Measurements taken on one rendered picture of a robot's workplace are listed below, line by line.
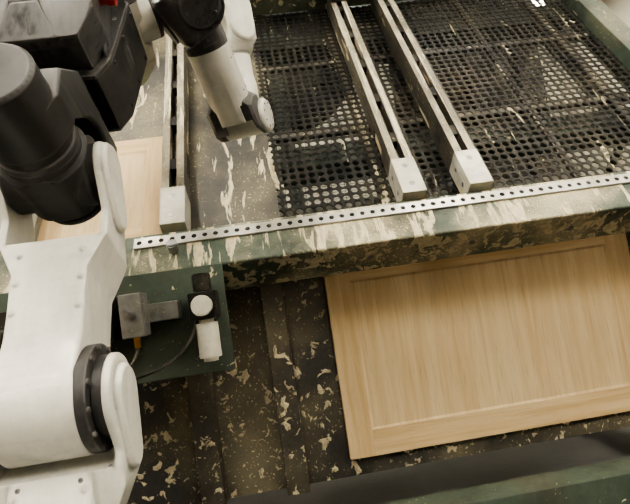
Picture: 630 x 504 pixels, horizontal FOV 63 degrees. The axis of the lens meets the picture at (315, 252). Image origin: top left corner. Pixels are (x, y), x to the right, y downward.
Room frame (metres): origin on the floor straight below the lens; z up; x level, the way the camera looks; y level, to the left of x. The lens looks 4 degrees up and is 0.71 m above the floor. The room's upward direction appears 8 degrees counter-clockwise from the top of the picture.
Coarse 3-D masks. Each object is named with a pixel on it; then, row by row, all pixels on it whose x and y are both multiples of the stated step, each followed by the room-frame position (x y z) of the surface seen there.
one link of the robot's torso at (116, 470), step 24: (120, 360) 0.70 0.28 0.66; (120, 384) 0.66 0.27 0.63; (120, 408) 0.66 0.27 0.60; (120, 432) 0.67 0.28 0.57; (96, 456) 0.71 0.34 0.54; (120, 456) 0.67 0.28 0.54; (0, 480) 0.67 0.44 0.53; (24, 480) 0.66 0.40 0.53; (48, 480) 0.65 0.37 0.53; (72, 480) 0.65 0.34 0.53; (96, 480) 0.66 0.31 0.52; (120, 480) 0.66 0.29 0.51
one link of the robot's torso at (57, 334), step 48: (96, 144) 0.76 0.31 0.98; (0, 192) 0.74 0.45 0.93; (0, 240) 0.73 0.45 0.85; (48, 240) 0.74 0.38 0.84; (96, 240) 0.74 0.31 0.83; (48, 288) 0.70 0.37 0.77; (96, 288) 0.75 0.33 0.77; (48, 336) 0.67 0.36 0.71; (96, 336) 0.73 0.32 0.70; (0, 384) 0.63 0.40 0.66; (48, 384) 0.63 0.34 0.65; (96, 384) 0.65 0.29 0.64; (0, 432) 0.62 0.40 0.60; (48, 432) 0.62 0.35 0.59; (96, 432) 0.64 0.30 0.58
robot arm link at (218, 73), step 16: (224, 48) 1.00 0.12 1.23; (192, 64) 1.01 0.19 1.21; (208, 64) 1.00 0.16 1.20; (224, 64) 1.01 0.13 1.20; (208, 80) 1.02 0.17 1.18; (224, 80) 1.02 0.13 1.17; (240, 80) 1.06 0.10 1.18; (208, 96) 1.06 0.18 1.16; (224, 96) 1.05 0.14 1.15; (240, 96) 1.06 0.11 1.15; (256, 96) 1.11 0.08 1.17; (208, 112) 1.10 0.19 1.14; (224, 112) 1.07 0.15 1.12; (240, 112) 1.08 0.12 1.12; (256, 112) 1.10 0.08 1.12; (224, 128) 1.12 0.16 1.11; (272, 128) 1.16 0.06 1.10
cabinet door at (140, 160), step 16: (128, 144) 1.44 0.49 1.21; (144, 144) 1.44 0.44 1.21; (160, 144) 1.44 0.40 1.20; (128, 160) 1.40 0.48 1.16; (144, 160) 1.40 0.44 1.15; (160, 160) 1.40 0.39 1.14; (128, 176) 1.37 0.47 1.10; (144, 176) 1.36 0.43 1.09; (160, 176) 1.36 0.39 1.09; (128, 192) 1.33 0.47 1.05; (144, 192) 1.33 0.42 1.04; (128, 208) 1.30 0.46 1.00; (144, 208) 1.30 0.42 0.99; (48, 224) 1.27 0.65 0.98; (80, 224) 1.27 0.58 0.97; (96, 224) 1.27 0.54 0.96; (128, 224) 1.27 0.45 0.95; (144, 224) 1.26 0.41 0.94
